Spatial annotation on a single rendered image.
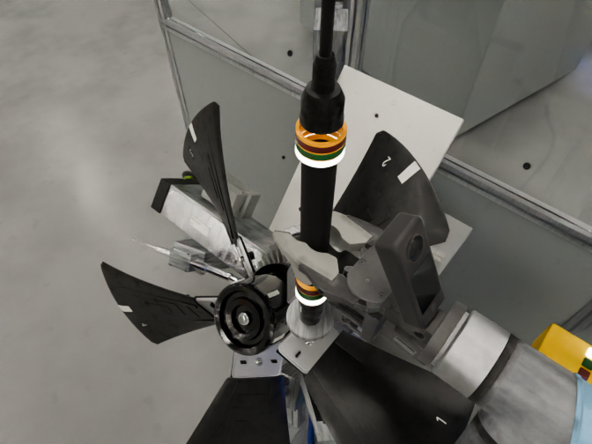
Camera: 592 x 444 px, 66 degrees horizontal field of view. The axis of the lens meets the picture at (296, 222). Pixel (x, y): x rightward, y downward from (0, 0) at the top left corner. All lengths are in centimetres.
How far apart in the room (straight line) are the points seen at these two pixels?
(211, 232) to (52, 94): 269
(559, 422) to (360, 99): 66
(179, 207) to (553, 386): 79
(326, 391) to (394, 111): 52
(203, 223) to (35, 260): 169
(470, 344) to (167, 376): 171
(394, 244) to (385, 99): 55
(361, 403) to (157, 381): 142
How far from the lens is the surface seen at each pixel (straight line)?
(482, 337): 46
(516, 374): 46
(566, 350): 101
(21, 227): 275
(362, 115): 92
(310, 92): 36
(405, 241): 40
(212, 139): 76
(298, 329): 66
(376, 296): 46
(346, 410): 74
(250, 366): 83
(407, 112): 90
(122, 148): 294
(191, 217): 100
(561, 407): 47
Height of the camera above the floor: 189
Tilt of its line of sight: 53 degrees down
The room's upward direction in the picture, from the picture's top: straight up
